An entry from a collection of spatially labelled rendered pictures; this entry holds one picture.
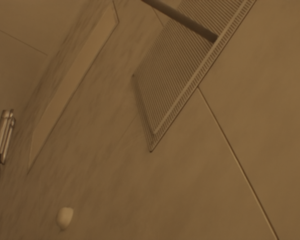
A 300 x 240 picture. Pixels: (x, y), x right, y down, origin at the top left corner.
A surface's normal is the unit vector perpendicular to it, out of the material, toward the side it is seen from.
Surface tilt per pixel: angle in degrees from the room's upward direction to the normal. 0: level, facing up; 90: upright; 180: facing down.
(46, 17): 90
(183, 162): 180
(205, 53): 180
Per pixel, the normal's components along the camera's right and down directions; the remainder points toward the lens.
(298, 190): -0.84, -0.44
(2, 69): 0.13, 0.44
